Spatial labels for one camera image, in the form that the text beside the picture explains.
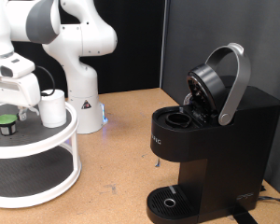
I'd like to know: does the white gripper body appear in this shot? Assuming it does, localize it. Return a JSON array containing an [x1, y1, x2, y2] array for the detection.
[[0, 73, 42, 108]]

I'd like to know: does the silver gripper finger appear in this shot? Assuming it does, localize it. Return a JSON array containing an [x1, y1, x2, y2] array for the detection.
[[17, 105, 29, 122]]

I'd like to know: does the reusable coffee pod green lid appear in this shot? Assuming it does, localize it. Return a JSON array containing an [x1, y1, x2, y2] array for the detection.
[[0, 113, 19, 137]]

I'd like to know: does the silver Keurig handle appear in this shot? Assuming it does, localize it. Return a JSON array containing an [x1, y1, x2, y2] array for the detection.
[[204, 42, 252, 127]]

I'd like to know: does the black Keurig drip tray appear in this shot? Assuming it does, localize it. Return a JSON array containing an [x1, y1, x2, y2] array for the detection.
[[147, 185, 199, 224]]

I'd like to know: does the black Keurig brew head lid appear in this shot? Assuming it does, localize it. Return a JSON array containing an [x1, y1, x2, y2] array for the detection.
[[186, 63, 228, 125]]

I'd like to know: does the black Keurig coffee machine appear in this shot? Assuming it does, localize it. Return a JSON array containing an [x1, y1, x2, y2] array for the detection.
[[146, 74, 280, 224]]

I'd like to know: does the white mug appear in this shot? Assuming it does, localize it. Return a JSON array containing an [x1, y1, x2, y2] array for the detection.
[[27, 89, 68, 129]]

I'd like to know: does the white two-tier turntable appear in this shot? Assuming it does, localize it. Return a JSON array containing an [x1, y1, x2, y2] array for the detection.
[[0, 98, 82, 209]]

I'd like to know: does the black tape strip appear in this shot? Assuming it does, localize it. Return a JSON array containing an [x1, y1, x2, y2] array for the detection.
[[230, 203, 259, 224]]

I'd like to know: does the black robot wrist cable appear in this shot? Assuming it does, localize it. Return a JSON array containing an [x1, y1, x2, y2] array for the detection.
[[35, 64, 57, 97]]

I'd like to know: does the black Keurig power cable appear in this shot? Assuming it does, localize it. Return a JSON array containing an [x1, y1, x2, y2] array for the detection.
[[258, 195, 280, 206]]

